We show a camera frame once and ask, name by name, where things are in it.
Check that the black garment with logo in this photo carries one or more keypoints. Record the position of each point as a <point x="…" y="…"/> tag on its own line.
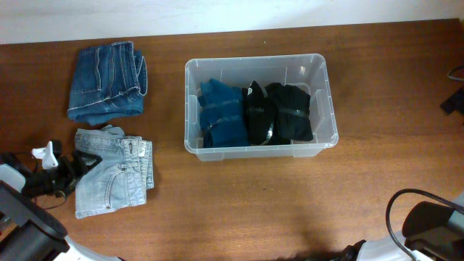
<point x="260" y="116"/>

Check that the clear plastic storage bin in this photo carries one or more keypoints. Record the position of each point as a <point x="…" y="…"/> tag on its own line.
<point x="306" y="71"/>

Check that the small black garment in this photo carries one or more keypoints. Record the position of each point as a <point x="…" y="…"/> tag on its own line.
<point x="293" y="111"/>

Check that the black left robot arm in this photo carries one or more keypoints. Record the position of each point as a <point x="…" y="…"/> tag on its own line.
<point x="38" y="235"/>

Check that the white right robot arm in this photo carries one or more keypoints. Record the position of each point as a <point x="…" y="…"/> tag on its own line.
<point x="433" y="230"/>

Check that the light blue jeans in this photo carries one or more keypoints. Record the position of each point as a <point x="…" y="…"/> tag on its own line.
<point x="123" y="176"/>

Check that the blue garment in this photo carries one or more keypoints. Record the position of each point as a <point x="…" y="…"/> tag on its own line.
<point x="222" y="117"/>

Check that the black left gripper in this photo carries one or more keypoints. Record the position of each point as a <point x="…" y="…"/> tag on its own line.
<point x="74" y="175"/>

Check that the dark blue jeans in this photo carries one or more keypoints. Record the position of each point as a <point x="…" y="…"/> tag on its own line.
<point x="109" y="82"/>

